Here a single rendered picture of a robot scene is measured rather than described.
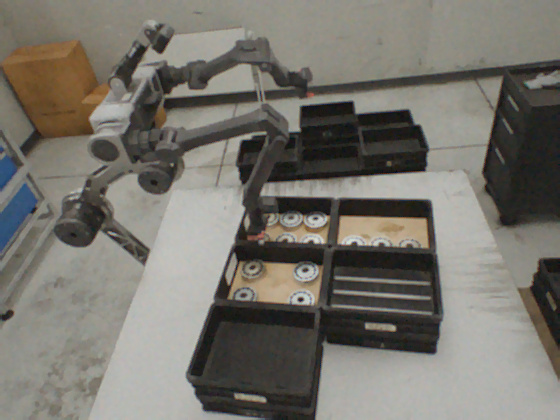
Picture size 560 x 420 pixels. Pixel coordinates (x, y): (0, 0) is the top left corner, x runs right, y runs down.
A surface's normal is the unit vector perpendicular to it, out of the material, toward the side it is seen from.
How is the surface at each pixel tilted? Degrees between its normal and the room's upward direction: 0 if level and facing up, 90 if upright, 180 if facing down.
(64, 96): 91
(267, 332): 0
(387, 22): 90
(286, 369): 0
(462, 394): 0
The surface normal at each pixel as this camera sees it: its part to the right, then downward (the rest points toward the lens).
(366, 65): -0.05, 0.66
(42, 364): -0.13, -0.75
